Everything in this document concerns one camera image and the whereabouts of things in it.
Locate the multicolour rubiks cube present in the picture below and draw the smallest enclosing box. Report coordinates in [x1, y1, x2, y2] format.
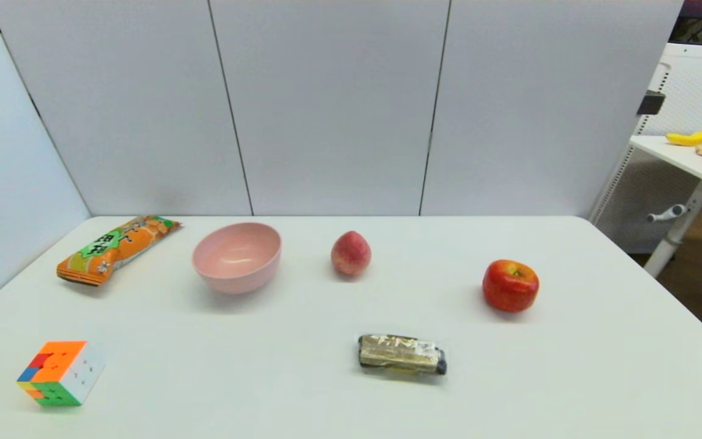
[17, 340, 107, 407]

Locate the pink peach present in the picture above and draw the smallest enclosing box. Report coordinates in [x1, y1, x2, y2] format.
[330, 230, 372, 277]

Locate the pink bowl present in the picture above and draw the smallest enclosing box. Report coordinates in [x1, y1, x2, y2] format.
[191, 222, 282, 295]

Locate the red apple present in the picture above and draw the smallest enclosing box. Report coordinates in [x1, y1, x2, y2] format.
[482, 259, 541, 313]

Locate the orange snack packet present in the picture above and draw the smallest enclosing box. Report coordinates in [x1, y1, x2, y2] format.
[56, 215, 182, 287]

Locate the black clamp block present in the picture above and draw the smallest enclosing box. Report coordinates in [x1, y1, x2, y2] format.
[637, 90, 667, 116]

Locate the white side table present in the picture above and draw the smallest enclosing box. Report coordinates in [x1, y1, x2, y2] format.
[629, 134, 702, 279]

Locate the yellow banana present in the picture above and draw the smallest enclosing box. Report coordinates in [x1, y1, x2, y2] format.
[666, 119, 702, 147]

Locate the white pegboard panel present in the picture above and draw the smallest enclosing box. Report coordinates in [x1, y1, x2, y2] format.
[589, 43, 702, 254]

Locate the white table crank handle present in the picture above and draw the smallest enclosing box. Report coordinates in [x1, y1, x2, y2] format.
[646, 204, 690, 224]

